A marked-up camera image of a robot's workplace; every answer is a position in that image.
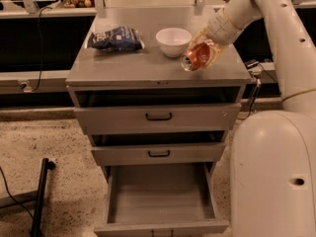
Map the grey middle drawer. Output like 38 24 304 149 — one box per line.
92 131 225 166

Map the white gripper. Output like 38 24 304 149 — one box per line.
189 0 262 68

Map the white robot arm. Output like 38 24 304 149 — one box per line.
201 0 316 237

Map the grey top drawer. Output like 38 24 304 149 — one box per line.
72 92 241 135

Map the blue chip bag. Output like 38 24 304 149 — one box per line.
87 26 144 52

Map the black cable left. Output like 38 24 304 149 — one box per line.
33 5 55 93

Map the grey drawer cabinet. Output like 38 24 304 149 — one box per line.
65 5 253 183

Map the grey drawer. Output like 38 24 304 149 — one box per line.
72 92 241 135
94 163 228 237
92 131 225 166

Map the white bowl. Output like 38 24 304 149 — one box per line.
156 28 192 57

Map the black stand leg left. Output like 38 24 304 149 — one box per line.
31 158 55 237

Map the black power adapter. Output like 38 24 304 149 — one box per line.
245 59 259 70

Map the grey bottom drawer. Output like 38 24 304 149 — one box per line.
94 163 228 237

